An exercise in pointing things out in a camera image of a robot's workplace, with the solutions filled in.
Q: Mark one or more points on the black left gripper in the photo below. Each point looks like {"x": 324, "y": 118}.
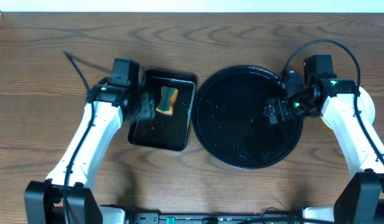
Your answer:
{"x": 145, "y": 109}

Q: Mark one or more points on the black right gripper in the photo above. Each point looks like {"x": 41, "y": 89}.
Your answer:
{"x": 285, "y": 114}

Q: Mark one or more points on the yellow green scrub sponge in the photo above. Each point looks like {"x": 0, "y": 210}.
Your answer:
{"x": 168, "y": 98}

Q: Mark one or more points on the pale green plate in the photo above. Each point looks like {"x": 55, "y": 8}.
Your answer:
{"x": 366, "y": 105}

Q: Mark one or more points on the yellow plastic plate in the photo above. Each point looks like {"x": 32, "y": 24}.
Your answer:
{"x": 325, "y": 122}

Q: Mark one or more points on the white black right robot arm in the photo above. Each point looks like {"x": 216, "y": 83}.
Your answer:
{"x": 349, "y": 112}

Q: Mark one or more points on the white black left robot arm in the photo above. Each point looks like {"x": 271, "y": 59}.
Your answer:
{"x": 66, "y": 196}

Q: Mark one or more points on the black rectangular water tray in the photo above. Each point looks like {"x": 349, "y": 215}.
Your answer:
{"x": 164, "y": 131}

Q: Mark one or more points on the round black serving tray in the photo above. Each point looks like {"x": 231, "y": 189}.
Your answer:
{"x": 229, "y": 121}

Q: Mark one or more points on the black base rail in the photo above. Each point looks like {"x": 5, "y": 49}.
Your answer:
{"x": 155, "y": 218}

